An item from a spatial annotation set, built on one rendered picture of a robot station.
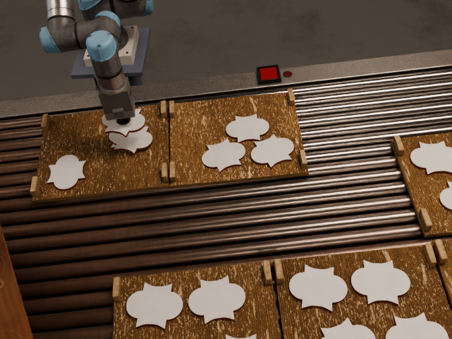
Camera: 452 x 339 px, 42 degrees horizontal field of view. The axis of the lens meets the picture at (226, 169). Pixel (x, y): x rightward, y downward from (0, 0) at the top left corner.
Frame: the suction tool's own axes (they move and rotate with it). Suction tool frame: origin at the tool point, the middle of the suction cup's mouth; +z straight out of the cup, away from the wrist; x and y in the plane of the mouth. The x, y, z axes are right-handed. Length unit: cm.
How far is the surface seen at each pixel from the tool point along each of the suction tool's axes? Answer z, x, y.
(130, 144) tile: 7.8, -1.9, 0.4
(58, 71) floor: 104, 156, -63
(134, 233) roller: 11.7, -32.6, 0.7
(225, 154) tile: 8.8, -10.3, 29.2
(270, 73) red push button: 11, 25, 48
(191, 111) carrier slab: 9.8, 11.1, 20.0
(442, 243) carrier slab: 7, -52, 81
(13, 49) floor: 104, 184, -93
